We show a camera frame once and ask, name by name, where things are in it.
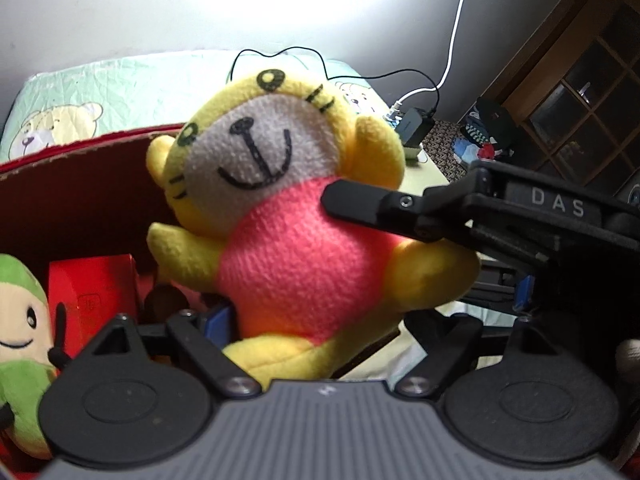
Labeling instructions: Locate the white cable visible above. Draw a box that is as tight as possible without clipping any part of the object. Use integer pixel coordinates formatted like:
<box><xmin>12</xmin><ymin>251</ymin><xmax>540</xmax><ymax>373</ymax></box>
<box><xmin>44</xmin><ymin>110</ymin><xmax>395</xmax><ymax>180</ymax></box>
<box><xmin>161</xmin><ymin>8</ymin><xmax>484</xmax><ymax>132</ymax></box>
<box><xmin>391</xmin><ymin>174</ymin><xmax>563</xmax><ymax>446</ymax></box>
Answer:
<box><xmin>387</xmin><ymin>0</ymin><xmax>479</xmax><ymax>114</ymax></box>

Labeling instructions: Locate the wooden glass door cabinet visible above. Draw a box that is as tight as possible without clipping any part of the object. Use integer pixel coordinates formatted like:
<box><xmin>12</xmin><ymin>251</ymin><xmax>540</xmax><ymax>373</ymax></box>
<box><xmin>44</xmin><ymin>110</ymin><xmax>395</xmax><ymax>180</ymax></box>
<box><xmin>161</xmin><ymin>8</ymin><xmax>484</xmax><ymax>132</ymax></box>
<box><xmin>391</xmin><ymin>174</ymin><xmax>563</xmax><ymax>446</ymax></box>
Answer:
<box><xmin>479</xmin><ymin>0</ymin><xmax>640</xmax><ymax>202</ymax></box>

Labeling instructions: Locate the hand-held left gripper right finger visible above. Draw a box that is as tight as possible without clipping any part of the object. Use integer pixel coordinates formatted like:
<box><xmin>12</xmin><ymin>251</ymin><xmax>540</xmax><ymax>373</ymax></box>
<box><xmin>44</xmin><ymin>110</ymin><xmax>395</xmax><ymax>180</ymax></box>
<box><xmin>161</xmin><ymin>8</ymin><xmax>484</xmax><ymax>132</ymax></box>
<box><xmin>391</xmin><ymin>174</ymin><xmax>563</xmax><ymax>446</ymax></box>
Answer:
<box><xmin>397</xmin><ymin>310</ymin><xmax>558</xmax><ymax>398</ymax></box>

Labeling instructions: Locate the black charger adapter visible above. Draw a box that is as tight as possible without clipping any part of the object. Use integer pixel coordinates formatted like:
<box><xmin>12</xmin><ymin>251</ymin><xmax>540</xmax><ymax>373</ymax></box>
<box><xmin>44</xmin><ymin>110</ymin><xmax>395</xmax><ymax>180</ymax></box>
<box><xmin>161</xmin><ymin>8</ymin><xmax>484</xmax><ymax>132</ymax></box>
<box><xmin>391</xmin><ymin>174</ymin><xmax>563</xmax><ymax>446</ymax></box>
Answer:
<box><xmin>395</xmin><ymin>106</ymin><xmax>437</xmax><ymax>149</ymax></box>

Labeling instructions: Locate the red cardboard box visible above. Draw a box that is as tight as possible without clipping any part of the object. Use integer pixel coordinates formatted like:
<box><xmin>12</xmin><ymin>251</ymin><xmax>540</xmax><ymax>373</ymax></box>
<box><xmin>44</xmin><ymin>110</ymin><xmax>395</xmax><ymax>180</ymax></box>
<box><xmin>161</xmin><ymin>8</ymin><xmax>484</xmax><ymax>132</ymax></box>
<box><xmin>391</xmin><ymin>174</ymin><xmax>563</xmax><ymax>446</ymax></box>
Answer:
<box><xmin>0</xmin><ymin>122</ymin><xmax>407</xmax><ymax>480</ymax></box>

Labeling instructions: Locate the dark patterned cloth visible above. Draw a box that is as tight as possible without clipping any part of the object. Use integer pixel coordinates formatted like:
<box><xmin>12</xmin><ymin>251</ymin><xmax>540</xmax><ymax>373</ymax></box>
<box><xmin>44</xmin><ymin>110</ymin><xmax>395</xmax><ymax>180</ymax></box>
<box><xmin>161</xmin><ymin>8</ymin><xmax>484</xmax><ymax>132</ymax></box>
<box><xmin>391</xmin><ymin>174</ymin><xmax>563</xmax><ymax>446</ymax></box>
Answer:
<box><xmin>422</xmin><ymin>117</ymin><xmax>482</xmax><ymax>182</ymax></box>

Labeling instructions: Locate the green plush toy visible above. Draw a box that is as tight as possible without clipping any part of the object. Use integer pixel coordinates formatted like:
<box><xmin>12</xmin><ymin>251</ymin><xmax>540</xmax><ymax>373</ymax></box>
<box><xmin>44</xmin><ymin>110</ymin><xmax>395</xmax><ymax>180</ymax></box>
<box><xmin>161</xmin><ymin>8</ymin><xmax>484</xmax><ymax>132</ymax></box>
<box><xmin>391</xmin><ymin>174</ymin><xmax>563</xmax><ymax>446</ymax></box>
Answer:
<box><xmin>0</xmin><ymin>254</ymin><xmax>72</xmax><ymax>461</ymax></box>

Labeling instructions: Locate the small red packet box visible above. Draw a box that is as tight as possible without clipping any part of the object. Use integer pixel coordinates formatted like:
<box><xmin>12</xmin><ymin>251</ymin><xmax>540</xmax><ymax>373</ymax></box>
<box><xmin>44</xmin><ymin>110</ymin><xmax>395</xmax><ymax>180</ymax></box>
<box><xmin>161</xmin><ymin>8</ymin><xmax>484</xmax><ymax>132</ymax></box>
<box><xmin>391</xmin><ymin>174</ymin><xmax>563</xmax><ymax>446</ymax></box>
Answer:
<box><xmin>47</xmin><ymin>254</ymin><xmax>142</xmax><ymax>357</ymax></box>

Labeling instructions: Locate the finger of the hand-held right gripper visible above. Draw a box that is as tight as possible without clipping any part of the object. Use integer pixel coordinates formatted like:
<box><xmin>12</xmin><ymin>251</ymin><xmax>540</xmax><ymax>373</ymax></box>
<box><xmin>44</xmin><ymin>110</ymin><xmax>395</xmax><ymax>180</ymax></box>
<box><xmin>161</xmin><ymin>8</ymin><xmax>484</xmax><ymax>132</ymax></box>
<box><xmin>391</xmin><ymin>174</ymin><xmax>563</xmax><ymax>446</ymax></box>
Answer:
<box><xmin>460</xmin><ymin>259</ymin><xmax>533</xmax><ymax>313</ymax></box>
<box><xmin>320</xmin><ymin>179</ymin><xmax>451</xmax><ymax>243</ymax></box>

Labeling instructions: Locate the yellow tiger plush toy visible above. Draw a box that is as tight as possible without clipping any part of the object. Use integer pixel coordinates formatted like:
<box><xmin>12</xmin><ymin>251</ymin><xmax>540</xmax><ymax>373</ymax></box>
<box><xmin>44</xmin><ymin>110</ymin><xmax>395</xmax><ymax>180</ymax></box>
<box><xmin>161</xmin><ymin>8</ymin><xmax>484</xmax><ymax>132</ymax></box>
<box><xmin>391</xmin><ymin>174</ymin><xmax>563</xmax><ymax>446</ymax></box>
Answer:
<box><xmin>145</xmin><ymin>67</ymin><xmax>482</xmax><ymax>382</ymax></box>

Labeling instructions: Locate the white power strip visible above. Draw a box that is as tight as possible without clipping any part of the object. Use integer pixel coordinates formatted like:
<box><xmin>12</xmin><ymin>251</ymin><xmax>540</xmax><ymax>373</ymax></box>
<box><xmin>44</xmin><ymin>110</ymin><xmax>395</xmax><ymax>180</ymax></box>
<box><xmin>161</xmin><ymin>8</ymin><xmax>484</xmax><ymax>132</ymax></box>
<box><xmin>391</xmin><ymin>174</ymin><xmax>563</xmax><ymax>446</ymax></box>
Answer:
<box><xmin>382</xmin><ymin>104</ymin><xmax>427</xmax><ymax>166</ymax></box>

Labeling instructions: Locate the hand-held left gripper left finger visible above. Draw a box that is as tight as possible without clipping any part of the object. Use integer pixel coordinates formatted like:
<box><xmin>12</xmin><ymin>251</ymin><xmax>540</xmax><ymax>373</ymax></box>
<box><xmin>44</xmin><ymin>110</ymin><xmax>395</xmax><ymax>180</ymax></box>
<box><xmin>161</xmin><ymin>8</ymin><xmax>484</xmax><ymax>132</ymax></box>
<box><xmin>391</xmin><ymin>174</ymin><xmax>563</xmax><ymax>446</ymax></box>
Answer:
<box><xmin>91</xmin><ymin>300</ymin><xmax>262</xmax><ymax>397</ymax></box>

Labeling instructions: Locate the pile of clothes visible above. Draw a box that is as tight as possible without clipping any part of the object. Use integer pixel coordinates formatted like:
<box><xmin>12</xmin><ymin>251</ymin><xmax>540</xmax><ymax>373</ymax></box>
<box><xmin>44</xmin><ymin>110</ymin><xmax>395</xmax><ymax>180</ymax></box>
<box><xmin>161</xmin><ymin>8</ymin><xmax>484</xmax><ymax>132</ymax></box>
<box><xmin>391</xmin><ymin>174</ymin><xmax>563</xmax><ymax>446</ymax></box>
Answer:
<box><xmin>450</xmin><ymin>97</ymin><xmax>519</xmax><ymax>164</ymax></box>

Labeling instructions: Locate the black cable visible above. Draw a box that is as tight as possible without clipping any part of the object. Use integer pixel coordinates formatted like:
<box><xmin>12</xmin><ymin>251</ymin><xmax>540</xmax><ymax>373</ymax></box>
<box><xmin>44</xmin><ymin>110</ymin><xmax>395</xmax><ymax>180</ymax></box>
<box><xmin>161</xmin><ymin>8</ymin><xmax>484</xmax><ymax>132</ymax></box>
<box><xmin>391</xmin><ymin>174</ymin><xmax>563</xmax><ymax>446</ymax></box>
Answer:
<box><xmin>227</xmin><ymin>46</ymin><xmax>442</xmax><ymax>117</ymax></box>

